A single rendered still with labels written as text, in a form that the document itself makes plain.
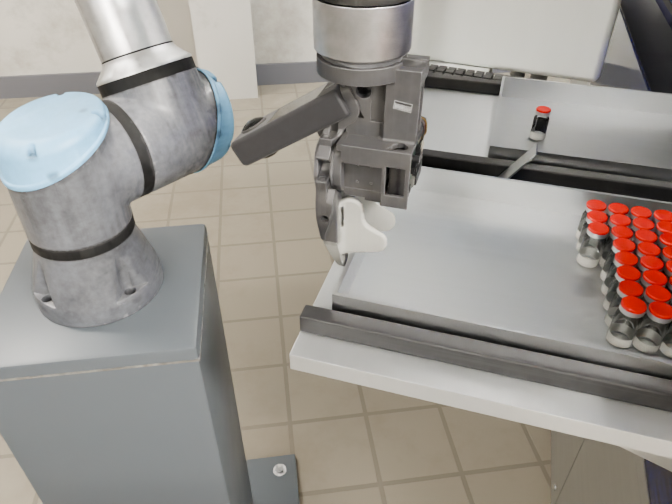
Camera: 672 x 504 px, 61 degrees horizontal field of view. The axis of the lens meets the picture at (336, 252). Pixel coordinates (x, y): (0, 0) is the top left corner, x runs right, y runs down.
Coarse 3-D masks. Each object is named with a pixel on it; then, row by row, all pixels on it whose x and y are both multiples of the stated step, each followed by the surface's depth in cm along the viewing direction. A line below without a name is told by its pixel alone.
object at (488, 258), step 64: (448, 192) 72; (512, 192) 69; (576, 192) 67; (384, 256) 62; (448, 256) 62; (512, 256) 62; (576, 256) 62; (384, 320) 52; (448, 320) 50; (512, 320) 54; (576, 320) 54
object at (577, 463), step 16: (576, 80) 207; (560, 432) 126; (560, 448) 123; (576, 448) 109; (592, 448) 98; (608, 448) 89; (560, 464) 120; (576, 464) 107; (592, 464) 96; (608, 464) 88; (624, 464) 80; (640, 464) 74; (560, 480) 117; (576, 480) 105; (592, 480) 94; (608, 480) 86; (624, 480) 79; (640, 480) 73; (560, 496) 115; (576, 496) 103; (592, 496) 93; (608, 496) 85; (624, 496) 78; (640, 496) 72
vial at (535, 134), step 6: (540, 114) 81; (546, 114) 81; (534, 120) 82; (540, 120) 82; (546, 120) 82; (534, 126) 83; (540, 126) 82; (546, 126) 82; (534, 132) 83; (540, 132) 83; (534, 138) 83; (540, 138) 83
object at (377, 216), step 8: (360, 200) 54; (368, 200) 54; (368, 208) 55; (376, 208) 55; (384, 208) 54; (368, 216) 55; (376, 216) 55; (384, 216) 55; (392, 216) 55; (376, 224) 56; (384, 224) 55; (392, 224) 55
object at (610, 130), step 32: (512, 96) 96; (544, 96) 95; (576, 96) 93; (608, 96) 92; (640, 96) 90; (512, 128) 87; (576, 128) 87; (608, 128) 87; (640, 128) 87; (512, 160) 76; (544, 160) 74; (576, 160) 73; (608, 160) 72; (640, 160) 79
